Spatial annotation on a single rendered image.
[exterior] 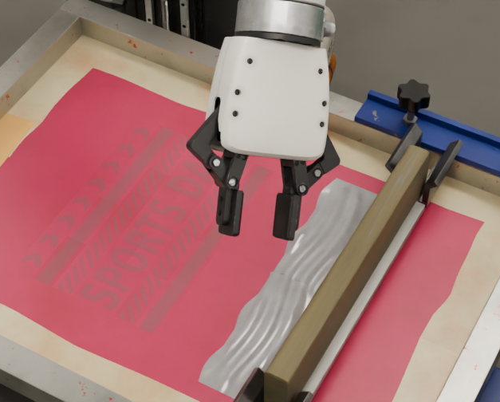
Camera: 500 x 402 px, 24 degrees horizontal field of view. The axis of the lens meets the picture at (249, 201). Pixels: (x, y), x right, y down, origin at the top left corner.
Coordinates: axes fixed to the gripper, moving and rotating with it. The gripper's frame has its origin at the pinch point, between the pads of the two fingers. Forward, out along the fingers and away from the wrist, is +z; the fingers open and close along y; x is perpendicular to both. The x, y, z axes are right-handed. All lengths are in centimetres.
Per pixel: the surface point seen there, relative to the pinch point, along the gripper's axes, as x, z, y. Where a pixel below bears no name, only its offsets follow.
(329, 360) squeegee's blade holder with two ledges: -22.6, 17.1, -21.5
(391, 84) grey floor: -171, -27, -115
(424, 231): -34, 2, -40
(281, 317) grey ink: -32.6, 13.9, -20.0
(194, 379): -31.6, 21.4, -9.0
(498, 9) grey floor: -178, -52, -151
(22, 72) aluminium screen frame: -71, -13, 5
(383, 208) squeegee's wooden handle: -26.8, -0.5, -28.8
